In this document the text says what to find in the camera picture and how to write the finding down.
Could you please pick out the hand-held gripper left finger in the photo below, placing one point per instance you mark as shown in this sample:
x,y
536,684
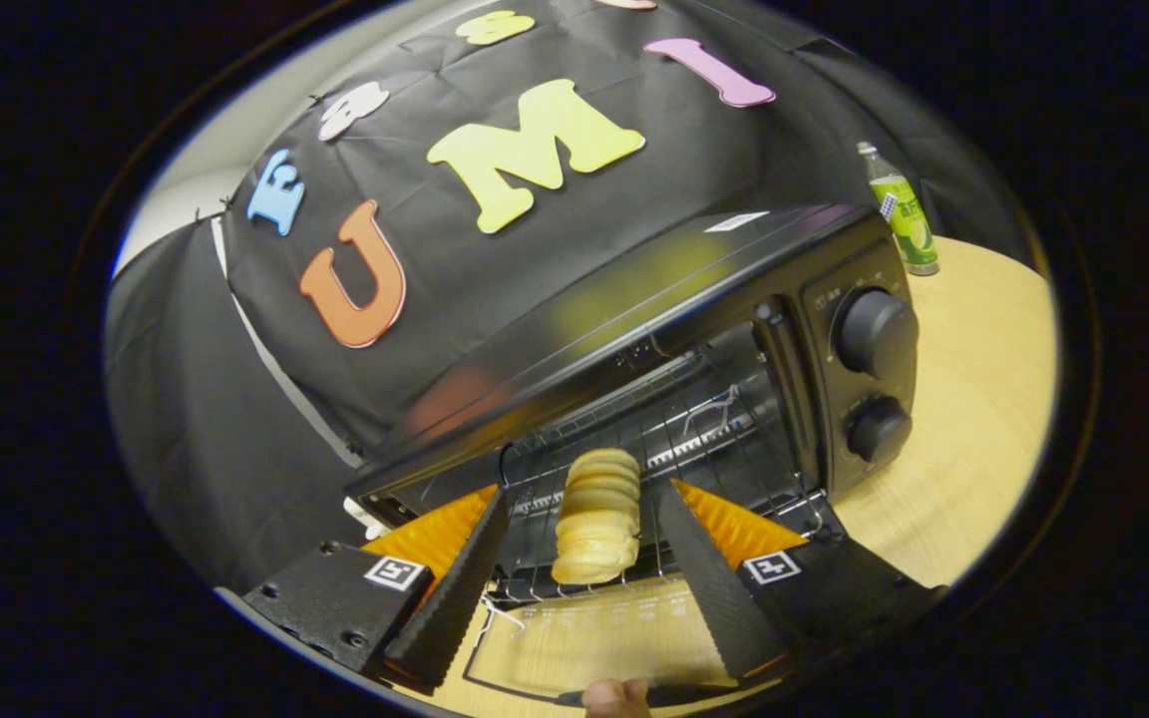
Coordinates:
x,y
460,593

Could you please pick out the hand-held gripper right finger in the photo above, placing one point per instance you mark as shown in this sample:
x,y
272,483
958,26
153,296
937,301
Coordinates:
x,y
714,588

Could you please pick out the stack of round pancakes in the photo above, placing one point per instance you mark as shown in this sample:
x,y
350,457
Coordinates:
x,y
596,519

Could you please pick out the black toaster oven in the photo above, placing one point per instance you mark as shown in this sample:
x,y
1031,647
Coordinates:
x,y
869,384

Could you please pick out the black backdrop cloth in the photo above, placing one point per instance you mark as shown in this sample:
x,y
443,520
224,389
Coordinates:
x,y
535,259

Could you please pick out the green label drink bottle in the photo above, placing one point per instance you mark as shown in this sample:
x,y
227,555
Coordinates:
x,y
909,224

